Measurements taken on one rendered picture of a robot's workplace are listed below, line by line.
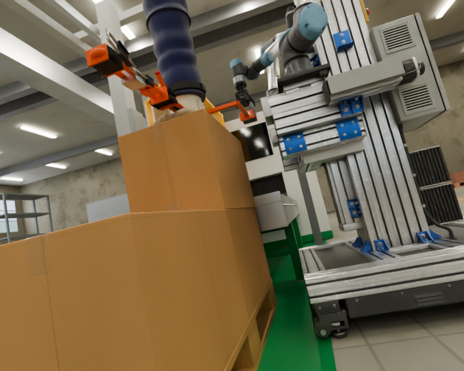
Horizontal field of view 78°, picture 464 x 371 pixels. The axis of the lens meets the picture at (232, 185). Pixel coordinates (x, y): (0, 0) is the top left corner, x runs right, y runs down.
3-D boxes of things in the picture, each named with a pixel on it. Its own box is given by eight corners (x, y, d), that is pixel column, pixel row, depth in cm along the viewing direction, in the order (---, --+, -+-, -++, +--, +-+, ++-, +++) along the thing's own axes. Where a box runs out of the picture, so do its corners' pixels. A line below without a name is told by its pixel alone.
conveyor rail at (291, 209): (295, 214, 391) (292, 201, 394) (299, 213, 390) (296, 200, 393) (279, 227, 169) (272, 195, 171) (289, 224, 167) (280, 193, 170)
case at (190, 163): (192, 221, 173) (180, 159, 178) (255, 207, 163) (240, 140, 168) (132, 230, 116) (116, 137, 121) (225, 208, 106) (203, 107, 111)
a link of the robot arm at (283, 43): (301, 68, 138) (294, 43, 140) (316, 51, 125) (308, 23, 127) (278, 70, 135) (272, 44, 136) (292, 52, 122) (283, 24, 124)
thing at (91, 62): (106, 77, 95) (104, 64, 96) (125, 70, 93) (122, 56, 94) (87, 66, 87) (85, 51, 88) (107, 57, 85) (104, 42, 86)
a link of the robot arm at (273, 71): (279, 101, 179) (273, 32, 194) (262, 112, 190) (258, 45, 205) (292, 108, 186) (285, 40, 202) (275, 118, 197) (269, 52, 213)
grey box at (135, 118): (143, 143, 291) (138, 115, 295) (148, 141, 290) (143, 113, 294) (131, 138, 272) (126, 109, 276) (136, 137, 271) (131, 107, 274)
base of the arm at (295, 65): (317, 84, 135) (311, 65, 137) (320, 68, 121) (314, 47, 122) (285, 93, 138) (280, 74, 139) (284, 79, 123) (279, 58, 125)
